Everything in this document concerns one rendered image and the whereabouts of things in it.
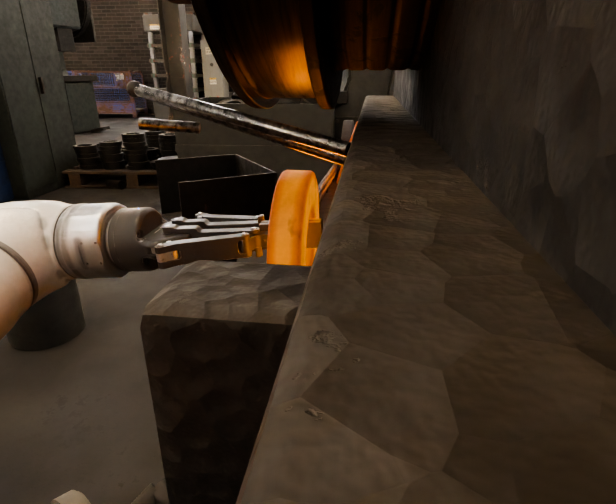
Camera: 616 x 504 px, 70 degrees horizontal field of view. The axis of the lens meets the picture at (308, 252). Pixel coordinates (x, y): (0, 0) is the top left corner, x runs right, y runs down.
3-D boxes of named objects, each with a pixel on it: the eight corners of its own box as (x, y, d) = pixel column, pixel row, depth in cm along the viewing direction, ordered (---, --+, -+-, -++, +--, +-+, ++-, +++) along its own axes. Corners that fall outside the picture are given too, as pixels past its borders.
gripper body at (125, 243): (148, 255, 58) (215, 253, 56) (112, 284, 50) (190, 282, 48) (135, 200, 55) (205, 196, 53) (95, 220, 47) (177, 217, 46)
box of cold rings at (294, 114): (333, 189, 374) (336, 90, 344) (332, 219, 297) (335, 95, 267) (214, 187, 380) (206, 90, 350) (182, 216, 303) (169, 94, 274)
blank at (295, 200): (321, 167, 55) (295, 166, 55) (302, 177, 40) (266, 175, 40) (317, 286, 59) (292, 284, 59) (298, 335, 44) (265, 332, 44)
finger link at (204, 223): (175, 252, 53) (179, 248, 54) (266, 248, 51) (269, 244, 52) (168, 221, 51) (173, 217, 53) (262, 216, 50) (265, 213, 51)
